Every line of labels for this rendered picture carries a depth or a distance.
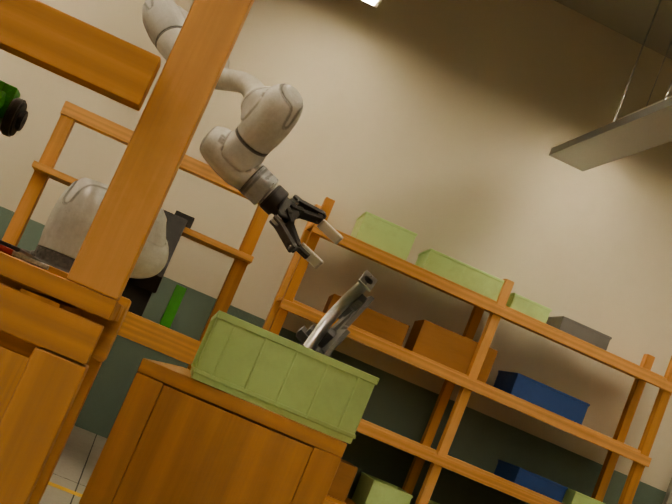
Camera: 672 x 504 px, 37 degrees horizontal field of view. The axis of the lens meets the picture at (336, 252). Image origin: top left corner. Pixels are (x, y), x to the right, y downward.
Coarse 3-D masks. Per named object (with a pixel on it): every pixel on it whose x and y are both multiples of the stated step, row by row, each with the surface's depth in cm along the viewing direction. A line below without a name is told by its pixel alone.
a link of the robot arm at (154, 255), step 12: (228, 60) 298; (156, 228) 279; (156, 240) 279; (144, 252) 276; (156, 252) 280; (168, 252) 287; (144, 264) 278; (156, 264) 281; (132, 276) 280; (144, 276) 283
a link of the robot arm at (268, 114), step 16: (176, 32) 272; (160, 48) 273; (224, 80) 255; (240, 80) 251; (256, 80) 250; (256, 96) 243; (272, 96) 239; (288, 96) 239; (256, 112) 241; (272, 112) 239; (288, 112) 240; (240, 128) 245; (256, 128) 241; (272, 128) 241; (288, 128) 243; (256, 144) 243; (272, 144) 244
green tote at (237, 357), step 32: (224, 320) 236; (224, 352) 236; (256, 352) 237; (288, 352) 238; (224, 384) 235; (256, 384) 236; (288, 384) 237; (320, 384) 238; (352, 384) 239; (288, 416) 236; (320, 416) 238; (352, 416) 239
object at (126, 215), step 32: (224, 0) 174; (192, 32) 172; (224, 32) 173; (192, 64) 172; (224, 64) 177; (160, 96) 170; (192, 96) 171; (160, 128) 170; (192, 128) 171; (128, 160) 169; (160, 160) 170; (128, 192) 168; (160, 192) 169; (96, 224) 167; (128, 224) 168; (96, 256) 167; (128, 256) 168; (96, 288) 166
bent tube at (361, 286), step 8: (368, 272) 255; (360, 280) 251; (368, 280) 255; (376, 280) 255; (352, 288) 255; (360, 288) 253; (368, 288) 251; (344, 296) 257; (352, 296) 255; (336, 304) 257; (344, 304) 257; (328, 312) 257; (336, 312) 257; (320, 320) 255; (328, 320) 255; (320, 328) 251; (328, 328) 254; (312, 336) 247; (320, 336) 249; (304, 344) 244; (312, 344) 244
